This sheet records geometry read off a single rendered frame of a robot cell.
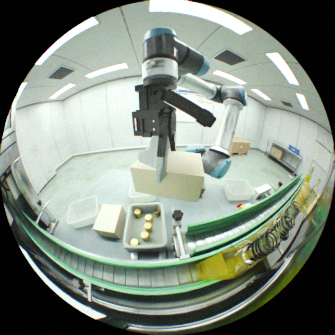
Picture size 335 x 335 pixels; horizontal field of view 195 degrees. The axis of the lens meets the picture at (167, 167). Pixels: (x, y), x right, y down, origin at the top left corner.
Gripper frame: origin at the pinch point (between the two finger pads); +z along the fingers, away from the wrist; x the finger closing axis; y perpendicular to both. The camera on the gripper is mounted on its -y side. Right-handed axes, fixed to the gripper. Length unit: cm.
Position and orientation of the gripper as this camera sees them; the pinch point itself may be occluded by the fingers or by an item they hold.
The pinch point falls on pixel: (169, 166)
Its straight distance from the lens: 25.4
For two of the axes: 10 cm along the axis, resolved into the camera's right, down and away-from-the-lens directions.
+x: -2.3, 4.9, -8.4
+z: 0.1, 8.6, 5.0
